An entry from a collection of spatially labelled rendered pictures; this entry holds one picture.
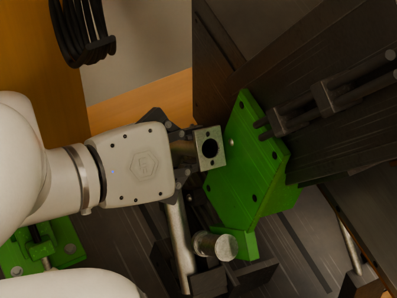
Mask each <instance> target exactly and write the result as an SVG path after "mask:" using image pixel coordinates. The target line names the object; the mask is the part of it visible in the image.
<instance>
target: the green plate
mask: <svg viewBox="0 0 397 298"><path fill-rule="evenodd" d="M265 116H266V115H265V113H264V112H263V110H262V109H261V107H260V106H259V104H258V103H257V101H256V100H255V98H254V97H253V96H252V94H251V93H250V91H249V89H248V88H245V89H241V90H240V92H239V94H238V96H237V100H236V102H235V105H234V107H233V110H232V113H231V114H230V117H229V120H228V122H227V125H226V128H225V130H224V133H223V135H222V139H223V146H224V154H225V159H226V165H225V166H222V167H218V168H215V169H211V170H209V172H208V174H207V177H206V179H205V181H204V184H203V190H204V191H205V193H206V195H207V197H208V198H209V200H210V202H211V203H212V205H213V207H214V208H215V210H216V212H217V214H218V215H219V217H220V219H221V220H222V222H223V224H224V226H225V227H227V228H235V229H243V230H246V233H247V234H249V233H251V232H253V231H254V229H255V227H256V225H257V223H258V221H259V219H260V218H261V217H264V216H268V215H271V214H274V213H278V212H282V211H284V210H288V209H291V208H293V207H294V205H295V203H296V201H297V199H298V197H299V195H300V193H301V192H302V190H303V188H299V189H298V183H297V184H293V185H290V186H286V185H285V179H286V175H287V174H285V167H286V164H287V162H288V160H289V158H290V156H291V152H290V150H289V149H288V147H287V146H286V145H285V143H284V142H283V140H282V138H276V136H274V137H272V138H269V139H267V140H265V141H259V140H258V136H259V135H260V134H262V133H264V132H266V131H268V130H270V129H272V127H271V125H270V124H266V125H264V126H262V127H260V128H258V129H254V127H253V123H254V122H255V121H257V120H259V119H261V118H263V117H265ZM230 138H231V139H232V140H233V146H230V145H229V143H228V140H229V139H230Z"/></svg>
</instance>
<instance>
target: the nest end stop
mask: <svg viewBox="0 0 397 298"><path fill-rule="evenodd" d="M227 292H228V290H227V286H223V287H220V288H218V289H214V290H211V291H208V292H205V293H202V294H199V295H196V296H191V295H190V294H182V291H178V292H177V293H178V298H212V297H216V296H219V295H221V294H224V293H227Z"/></svg>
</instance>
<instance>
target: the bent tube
mask: <svg viewBox="0 0 397 298"><path fill-rule="evenodd" d="M206 132H208V135H206ZM192 135H193V140H191V141H185V140H177V141H174V142H171V143H170V151H171V158H172V162H173V167H174V166H179V165H180V164H181V161H182V159H183V156H184V155H186V156H192V157H196V160H197V168H198V171H200V172H202V171H206V170H211V169H215V168H218V167H222V166H225V165H226V159H225V154H224V146H223V139H222V132H221V127H220V125H215V126H211V127H207V128H202V129H197V130H194V131H192ZM211 161H213V164H212V165H211V164H210V162H211ZM164 207H165V213H166V217H167V222H168V228H169V231H170V237H171V242H172V246H173V251H174V257H175V262H176V266H177V271H178V277H179V281H180V286H181V291H182V294H190V289H189V286H188V280H187V276H189V275H192V274H195V273H198V269H197V264H196V258H195V255H194V253H193V250H192V249H191V235H190V229H189V225H188V220H187V214H186V209H185V205H184V199H183V194H182V190H181V189H180V191H179V195H178V199H177V203H176V204H175V205H169V204H166V203H164Z"/></svg>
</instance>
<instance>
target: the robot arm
mask: <svg viewBox="0 0 397 298"><path fill-rule="evenodd" d="M202 128H203V125H196V126H193V127H188V128H183V129H181V128H180V127H178V126H177V125H176V124H174V123H173V122H171V121H170V120H169V119H168V118H167V116H166V114H165V113H164V111H163V110H162V109H161V108H160V107H153V108H152V109H150V110H149V111H148V112H147V113H146V114H145V115H144V116H143V117H142V118H141V119H140V120H139V121H137V122H134V123H131V124H128V125H124V126H121V127H118V128H114V129H111V130H108V131H106V132H103V133H101V134H98V135H95V136H94V137H91V138H89V139H87V140H86V141H85V142H84V145H83V144H82V143H76V144H71V145H66V146H63V147H59V148H53V149H50V150H48V149H45V148H44V144H43V141H42V138H41V134H40V130H39V127H38V124H37V120H36V117H35V113H34V110H33V107H32V104H31V101H30V100H29V99H28V98H27V97H26V96H25V95H23V94H21V93H19V92H14V91H9V90H3V91H0V247H1V246H2V245H3V244H4V243H5V242H6V241H7V240H8V239H9V238H10V237H11V236H12V234H13V233H14V232H15V231H16V230H17V229H18V228H22V227H25V226H29V225H33V224H37V223H40V222H44V221H48V220H51V219H55V218H59V217H62V216H67V215H71V214H74V213H77V212H80V213H81V215H88V214H91V208H92V207H94V206H97V205H98V206H100V207H101V208H104V209H107V208H121V207H125V206H132V205H139V204H143V203H148V202H154V201H159V202H162V203H166V204H169V205H175V204H176V203H177V199H178V195H179V191H180V189H181V188H182V186H183V184H184V183H185V181H186V180H187V178H188V177H190V176H191V175H192V173H193V172H196V171H198V168H197V160H196V158H191V159H188V160H184V161H183V162H182V163H181V164H180V165H179V166H174V167H173V162H172V158H171V151H170V143H171V142H174V141H177V140H185V141H191V140H193V135H192V131H194V130H197V129H202ZM0 298H148V297H147V295H146V294H145V293H143V292H142V291H141V290H140V289H139V288H138V287H137V286H136V285H135V284H134V283H133V282H131V281H130V280H129V279H127V278H126V277H124V276H122V275H120V274H118V273H115V272H113V271H109V270H104V269H100V268H73V269H66V270H57V271H49V272H45V273H37V274H31V275H27V276H21V277H14V278H8V279H3V280H0Z"/></svg>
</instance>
